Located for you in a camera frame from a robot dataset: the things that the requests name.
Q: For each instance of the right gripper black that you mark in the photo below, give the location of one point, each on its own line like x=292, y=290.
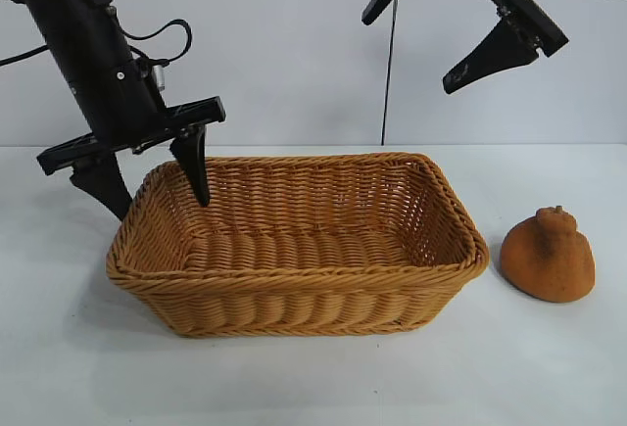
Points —
x=534, y=14

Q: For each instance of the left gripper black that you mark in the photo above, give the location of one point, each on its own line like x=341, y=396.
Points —
x=108, y=93

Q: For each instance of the woven wicker basket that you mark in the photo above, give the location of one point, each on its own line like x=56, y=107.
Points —
x=303, y=269

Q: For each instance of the orange fruit with knob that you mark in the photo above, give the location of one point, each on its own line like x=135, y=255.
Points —
x=544, y=264

